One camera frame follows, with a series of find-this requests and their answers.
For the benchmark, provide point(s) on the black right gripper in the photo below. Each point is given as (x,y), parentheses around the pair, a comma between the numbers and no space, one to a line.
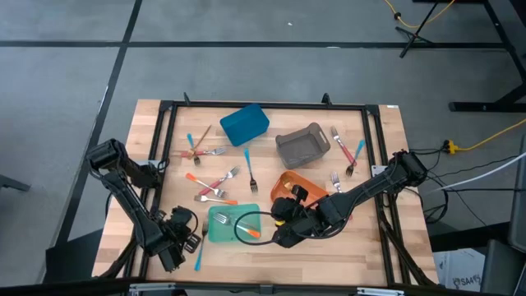
(296,215)

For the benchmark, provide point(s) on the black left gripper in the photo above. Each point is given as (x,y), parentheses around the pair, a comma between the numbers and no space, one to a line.
(176,237)

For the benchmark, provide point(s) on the green translucent plastic bin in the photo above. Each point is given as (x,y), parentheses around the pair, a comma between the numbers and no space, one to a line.
(218,234)

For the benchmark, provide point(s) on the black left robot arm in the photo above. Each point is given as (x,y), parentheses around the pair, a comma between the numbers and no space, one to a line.
(131,201)

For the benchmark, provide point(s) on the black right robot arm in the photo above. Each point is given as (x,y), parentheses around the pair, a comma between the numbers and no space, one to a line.
(370,187)

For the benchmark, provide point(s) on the orange plastic bin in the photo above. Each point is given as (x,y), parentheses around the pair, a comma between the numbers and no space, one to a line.
(277,193)

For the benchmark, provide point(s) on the grey plastic bin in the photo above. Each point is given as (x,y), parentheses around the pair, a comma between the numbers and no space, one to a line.
(302,148)

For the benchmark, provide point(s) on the blue plastic bin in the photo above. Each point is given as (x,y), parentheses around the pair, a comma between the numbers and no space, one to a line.
(244,125)

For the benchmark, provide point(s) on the white cardboard box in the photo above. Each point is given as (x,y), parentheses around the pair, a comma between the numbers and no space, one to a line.
(460,271)

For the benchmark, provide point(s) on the dark grey cabinet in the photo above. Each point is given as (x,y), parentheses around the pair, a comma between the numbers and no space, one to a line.
(501,267)

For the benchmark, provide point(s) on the black tripod stand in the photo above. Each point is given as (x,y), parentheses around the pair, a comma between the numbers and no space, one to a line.
(413,36)

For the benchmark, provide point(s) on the silver metal bracket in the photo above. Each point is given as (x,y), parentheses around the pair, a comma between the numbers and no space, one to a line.
(380,292)
(152,288)

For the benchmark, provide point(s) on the black aluminium table frame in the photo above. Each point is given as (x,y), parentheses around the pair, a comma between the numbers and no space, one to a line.
(267,104)

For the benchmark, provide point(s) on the black desk frame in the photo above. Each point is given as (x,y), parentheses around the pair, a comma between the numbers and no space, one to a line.
(485,107)

